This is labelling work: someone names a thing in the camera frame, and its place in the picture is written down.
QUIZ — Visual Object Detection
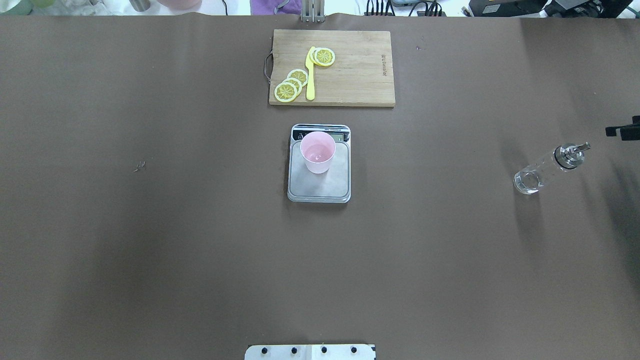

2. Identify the lemon slice upper stack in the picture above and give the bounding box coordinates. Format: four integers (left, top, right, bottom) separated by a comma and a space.
286, 68, 309, 87

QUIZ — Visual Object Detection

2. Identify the purple cloth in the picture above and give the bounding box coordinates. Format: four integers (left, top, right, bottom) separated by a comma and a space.
249, 0, 302, 16

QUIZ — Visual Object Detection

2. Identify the pink plastic cup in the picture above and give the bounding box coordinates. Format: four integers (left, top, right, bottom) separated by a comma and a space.
300, 131, 336, 174

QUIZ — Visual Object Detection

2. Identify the silver kitchen scale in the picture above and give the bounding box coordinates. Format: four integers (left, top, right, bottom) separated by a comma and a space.
286, 123, 352, 204

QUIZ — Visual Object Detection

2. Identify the lemon slice middle stack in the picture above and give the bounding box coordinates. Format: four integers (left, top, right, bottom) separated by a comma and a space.
281, 77, 304, 97

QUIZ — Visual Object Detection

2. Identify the lemon slice on knife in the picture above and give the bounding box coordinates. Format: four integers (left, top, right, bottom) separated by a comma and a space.
311, 47, 336, 68

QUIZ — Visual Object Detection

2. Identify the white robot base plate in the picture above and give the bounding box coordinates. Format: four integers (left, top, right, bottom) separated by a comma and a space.
244, 343, 377, 360

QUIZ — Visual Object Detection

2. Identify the bamboo cutting board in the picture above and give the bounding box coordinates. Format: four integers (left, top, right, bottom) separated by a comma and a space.
269, 29, 396, 108

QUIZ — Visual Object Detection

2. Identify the orange black power strip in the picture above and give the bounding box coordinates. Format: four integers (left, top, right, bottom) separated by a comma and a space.
362, 0, 447, 18

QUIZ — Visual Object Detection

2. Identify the lemon slice stack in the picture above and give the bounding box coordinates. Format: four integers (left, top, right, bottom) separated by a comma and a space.
286, 68, 309, 87
273, 83, 297, 103
281, 77, 304, 97

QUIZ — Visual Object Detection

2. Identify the lemon slice lower stack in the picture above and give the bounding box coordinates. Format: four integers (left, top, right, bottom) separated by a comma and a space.
273, 83, 297, 103

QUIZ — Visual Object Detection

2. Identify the pink bowl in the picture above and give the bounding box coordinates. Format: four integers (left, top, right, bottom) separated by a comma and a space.
157, 0, 202, 11

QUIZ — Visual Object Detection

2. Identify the glass sauce bottle steel spout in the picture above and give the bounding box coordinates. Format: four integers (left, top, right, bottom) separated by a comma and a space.
513, 142, 591, 195

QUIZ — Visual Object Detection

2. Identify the black monitor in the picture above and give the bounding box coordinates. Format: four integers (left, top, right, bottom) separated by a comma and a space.
468, 0, 549, 18

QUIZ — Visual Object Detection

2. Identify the aluminium frame post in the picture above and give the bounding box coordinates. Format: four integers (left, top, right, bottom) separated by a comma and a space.
301, 0, 325, 24

